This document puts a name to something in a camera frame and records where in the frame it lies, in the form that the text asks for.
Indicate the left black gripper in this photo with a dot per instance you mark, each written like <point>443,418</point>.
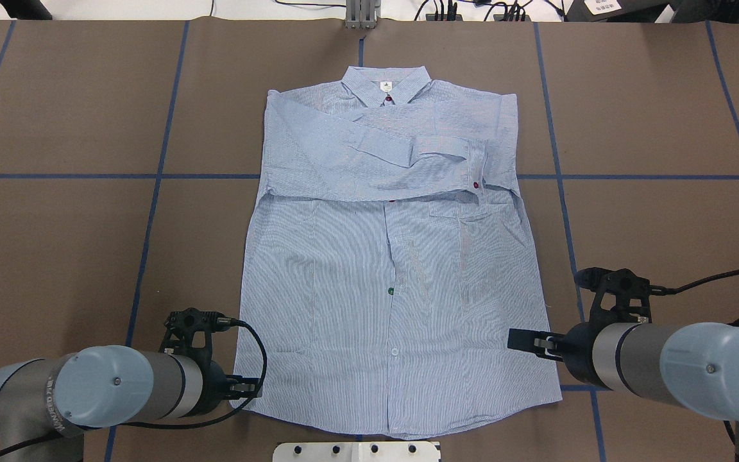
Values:
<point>215,381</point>

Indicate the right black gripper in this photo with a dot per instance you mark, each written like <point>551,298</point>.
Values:
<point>577,351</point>

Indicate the light blue striped shirt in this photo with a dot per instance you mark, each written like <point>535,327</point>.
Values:
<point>388,256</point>

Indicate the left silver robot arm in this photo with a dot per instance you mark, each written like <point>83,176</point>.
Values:
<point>48,405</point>

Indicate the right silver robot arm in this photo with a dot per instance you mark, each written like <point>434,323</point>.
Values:
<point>696,366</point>

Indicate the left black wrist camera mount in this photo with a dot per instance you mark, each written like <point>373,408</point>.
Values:
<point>190,332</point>

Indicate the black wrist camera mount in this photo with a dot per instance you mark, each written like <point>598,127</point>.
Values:
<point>190,332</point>
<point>619,296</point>

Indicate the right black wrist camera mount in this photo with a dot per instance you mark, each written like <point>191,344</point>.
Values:
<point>619,296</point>

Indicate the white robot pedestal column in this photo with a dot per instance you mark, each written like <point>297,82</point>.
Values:
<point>359,451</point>

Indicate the aluminium frame post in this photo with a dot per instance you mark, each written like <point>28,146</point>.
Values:
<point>361,14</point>

